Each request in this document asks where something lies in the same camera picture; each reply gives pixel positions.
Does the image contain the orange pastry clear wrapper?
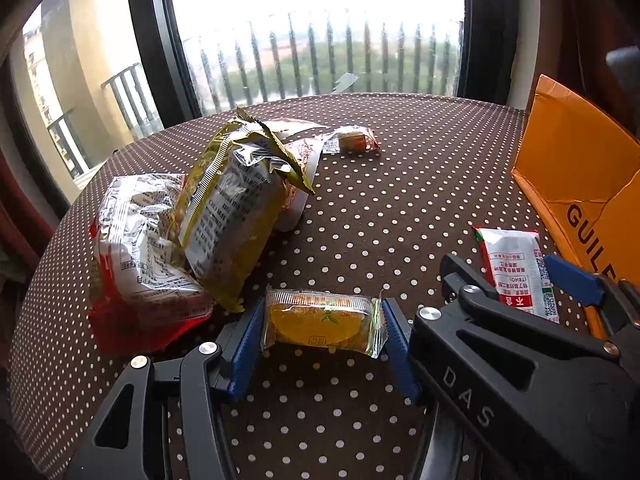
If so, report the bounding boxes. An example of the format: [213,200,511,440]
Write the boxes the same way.
[262,288,388,359]

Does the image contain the white red sachet packet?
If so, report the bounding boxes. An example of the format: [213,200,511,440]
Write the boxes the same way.
[474,226,560,324]

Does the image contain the orange cardboard box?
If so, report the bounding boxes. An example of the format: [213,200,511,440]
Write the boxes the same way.
[510,74,640,340]

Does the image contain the red white snack bag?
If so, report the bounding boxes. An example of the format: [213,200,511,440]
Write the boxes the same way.
[89,174,213,356]

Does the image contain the olive yellow snack bag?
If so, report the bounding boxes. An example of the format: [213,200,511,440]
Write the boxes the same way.
[170,108,312,312]

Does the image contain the brown polka dot tablecloth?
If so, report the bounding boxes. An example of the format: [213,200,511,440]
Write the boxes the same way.
[9,93,542,479]

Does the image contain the small wrapped candy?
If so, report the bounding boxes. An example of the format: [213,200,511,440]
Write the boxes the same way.
[322,125,380,155]

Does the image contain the red brown snack wrapper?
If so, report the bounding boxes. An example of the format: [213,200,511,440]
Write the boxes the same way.
[265,117,332,232]

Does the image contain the balcony metal railing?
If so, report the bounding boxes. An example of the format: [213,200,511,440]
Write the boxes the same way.
[22,12,463,181]

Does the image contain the red brown curtain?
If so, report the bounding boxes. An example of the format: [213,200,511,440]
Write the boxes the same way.
[535,0,637,132]

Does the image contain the black window frame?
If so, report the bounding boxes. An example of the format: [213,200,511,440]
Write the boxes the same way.
[124,0,516,129]

